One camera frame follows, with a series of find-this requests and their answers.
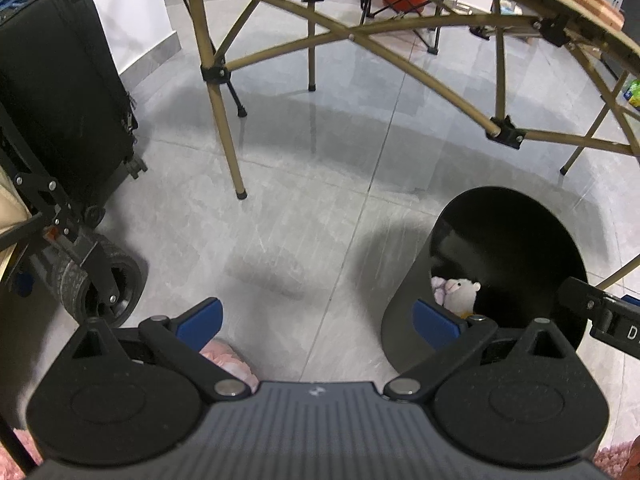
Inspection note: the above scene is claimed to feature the yellow hamster plush toy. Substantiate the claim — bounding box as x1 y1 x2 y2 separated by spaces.
442 277 482 318

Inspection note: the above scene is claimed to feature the black folding cart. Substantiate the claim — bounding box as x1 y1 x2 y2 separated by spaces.
0 105 149 330

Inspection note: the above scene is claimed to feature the black suitcase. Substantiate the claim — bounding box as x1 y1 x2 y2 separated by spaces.
0 0 148 213

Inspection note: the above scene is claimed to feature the black round bin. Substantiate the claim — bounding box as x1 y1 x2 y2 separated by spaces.
380 186 590 376

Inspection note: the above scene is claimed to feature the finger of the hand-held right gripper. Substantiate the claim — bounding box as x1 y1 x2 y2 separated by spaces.
556 277 608 318

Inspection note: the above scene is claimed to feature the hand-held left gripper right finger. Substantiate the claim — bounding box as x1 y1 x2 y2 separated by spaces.
382 299 581 403

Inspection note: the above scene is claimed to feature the tan folding table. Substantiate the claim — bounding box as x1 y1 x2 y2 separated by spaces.
82 0 640 291

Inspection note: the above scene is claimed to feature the pink fluffy cloth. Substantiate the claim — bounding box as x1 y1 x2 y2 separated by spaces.
0 338 640 480

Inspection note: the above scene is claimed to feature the black folding chair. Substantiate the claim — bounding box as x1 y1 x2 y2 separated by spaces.
356 0 453 56

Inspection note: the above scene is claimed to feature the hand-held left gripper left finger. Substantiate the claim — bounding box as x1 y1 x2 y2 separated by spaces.
60 297 251 403

